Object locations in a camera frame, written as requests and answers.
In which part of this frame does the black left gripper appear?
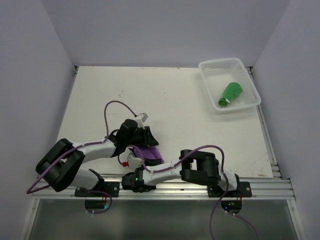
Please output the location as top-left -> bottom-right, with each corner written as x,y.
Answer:
125,125 -> 159,148

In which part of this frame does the black and purple towel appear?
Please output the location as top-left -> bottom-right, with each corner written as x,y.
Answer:
131,146 -> 164,166

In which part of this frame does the green microfiber towel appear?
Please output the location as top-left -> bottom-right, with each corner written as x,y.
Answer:
218,82 -> 243,107

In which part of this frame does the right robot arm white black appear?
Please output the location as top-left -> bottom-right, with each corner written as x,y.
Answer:
121,149 -> 241,197

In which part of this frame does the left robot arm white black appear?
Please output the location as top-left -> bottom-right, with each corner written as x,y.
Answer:
35,118 -> 164,197

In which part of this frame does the white plastic basket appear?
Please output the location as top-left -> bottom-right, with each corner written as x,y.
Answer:
198,57 -> 262,114

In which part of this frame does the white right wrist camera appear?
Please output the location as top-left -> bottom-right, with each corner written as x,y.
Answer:
127,153 -> 143,169

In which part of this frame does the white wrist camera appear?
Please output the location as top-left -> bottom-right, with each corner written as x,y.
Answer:
135,113 -> 148,124
127,153 -> 143,169

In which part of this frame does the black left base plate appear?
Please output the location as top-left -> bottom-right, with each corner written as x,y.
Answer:
74,181 -> 120,198

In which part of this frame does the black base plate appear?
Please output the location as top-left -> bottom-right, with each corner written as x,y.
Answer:
207,181 -> 253,198
74,181 -> 120,198

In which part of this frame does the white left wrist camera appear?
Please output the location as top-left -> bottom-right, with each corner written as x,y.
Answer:
135,113 -> 148,124

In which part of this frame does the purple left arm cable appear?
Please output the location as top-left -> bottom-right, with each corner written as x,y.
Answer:
26,100 -> 138,213

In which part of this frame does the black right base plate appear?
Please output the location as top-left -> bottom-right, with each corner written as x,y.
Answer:
207,181 -> 253,198

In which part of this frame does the aluminium mounting rail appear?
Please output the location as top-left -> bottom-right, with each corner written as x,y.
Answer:
32,178 -> 295,200

